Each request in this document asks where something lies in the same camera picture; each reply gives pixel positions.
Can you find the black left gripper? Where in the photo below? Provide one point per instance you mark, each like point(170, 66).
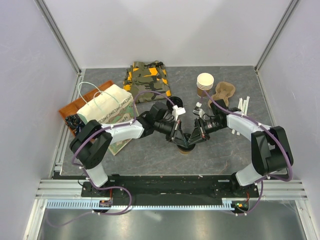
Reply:
point(172, 137)

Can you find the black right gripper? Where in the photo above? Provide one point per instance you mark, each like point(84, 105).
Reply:
point(199, 130)

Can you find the brown paper coffee cup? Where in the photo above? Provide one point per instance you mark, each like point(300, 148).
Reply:
point(185, 151)

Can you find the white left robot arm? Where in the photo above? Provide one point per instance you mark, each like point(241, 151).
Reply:
point(91, 144)

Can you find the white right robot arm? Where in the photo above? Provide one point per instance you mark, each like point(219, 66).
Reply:
point(270, 148)

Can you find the black lid stack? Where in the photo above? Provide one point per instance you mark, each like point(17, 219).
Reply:
point(176, 100)

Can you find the white wrapped straw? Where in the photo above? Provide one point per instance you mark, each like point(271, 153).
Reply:
point(242, 104)
point(247, 103)
point(235, 125)

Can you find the brown pulp cup carrier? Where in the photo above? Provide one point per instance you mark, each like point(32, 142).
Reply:
point(223, 91)

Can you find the paper cup stack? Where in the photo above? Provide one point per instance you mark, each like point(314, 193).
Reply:
point(204, 82)

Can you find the camouflage folded cloth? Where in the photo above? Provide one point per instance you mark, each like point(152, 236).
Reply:
point(147, 82)

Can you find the green patterned paper bag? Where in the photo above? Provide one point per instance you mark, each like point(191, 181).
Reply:
point(111, 106)

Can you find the orange wooden tray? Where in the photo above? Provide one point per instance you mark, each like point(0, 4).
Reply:
point(74, 106)

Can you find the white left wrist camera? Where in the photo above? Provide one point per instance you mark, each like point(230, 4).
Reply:
point(177, 111)

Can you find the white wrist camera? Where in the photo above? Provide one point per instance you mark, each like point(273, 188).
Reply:
point(198, 111)
point(177, 111)

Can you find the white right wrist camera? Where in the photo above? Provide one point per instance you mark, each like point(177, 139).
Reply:
point(198, 111)

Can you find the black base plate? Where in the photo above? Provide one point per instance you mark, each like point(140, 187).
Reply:
point(217, 186)

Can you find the grey slotted cable duct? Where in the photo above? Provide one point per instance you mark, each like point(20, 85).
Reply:
point(87, 204)

